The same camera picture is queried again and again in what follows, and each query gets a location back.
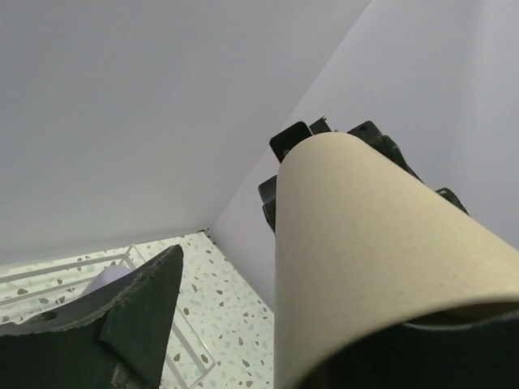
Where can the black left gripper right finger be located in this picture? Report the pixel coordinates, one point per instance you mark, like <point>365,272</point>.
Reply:
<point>472,347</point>

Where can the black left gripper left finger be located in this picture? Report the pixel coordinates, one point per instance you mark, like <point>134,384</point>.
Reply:
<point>114,337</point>

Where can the lavender plastic cup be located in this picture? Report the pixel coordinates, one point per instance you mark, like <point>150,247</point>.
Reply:
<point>107,276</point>

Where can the beige plastic cup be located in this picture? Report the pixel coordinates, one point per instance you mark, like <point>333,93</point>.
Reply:
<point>357,234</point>

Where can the white wire dish rack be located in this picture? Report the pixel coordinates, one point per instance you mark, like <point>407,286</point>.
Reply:
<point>27,291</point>

